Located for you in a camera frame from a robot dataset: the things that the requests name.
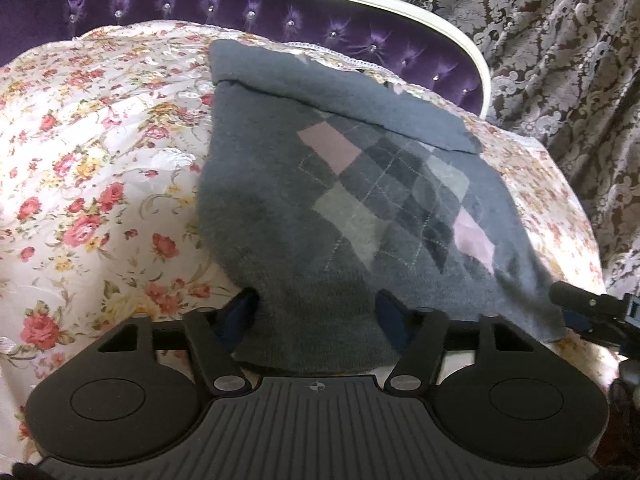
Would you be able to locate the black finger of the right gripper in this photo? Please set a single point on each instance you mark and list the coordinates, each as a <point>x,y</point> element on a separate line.
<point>587,311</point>

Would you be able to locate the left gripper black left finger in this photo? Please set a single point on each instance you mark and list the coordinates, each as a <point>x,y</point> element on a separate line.
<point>213,335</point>

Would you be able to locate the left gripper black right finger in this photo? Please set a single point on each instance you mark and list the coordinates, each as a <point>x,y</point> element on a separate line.
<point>418,337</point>

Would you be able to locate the grey argyle knit sweater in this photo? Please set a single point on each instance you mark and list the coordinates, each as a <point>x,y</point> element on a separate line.
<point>322,187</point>

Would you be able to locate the floral bed cover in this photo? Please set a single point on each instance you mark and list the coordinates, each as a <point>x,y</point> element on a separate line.
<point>102,144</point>

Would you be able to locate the purple tufted chaise sofa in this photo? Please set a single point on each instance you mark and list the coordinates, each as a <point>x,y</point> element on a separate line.
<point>417,45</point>

